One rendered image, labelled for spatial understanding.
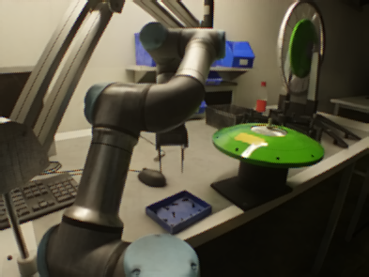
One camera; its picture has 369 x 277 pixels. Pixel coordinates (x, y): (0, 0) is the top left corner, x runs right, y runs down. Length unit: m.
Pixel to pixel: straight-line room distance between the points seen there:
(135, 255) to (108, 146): 0.15
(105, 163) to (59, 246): 0.13
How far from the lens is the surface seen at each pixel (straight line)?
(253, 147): 0.61
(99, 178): 0.35
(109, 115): 0.37
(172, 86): 0.37
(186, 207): 0.64
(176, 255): 0.32
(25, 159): 0.41
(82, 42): 0.49
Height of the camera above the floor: 1.28
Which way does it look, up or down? 19 degrees down
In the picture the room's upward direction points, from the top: 2 degrees clockwise
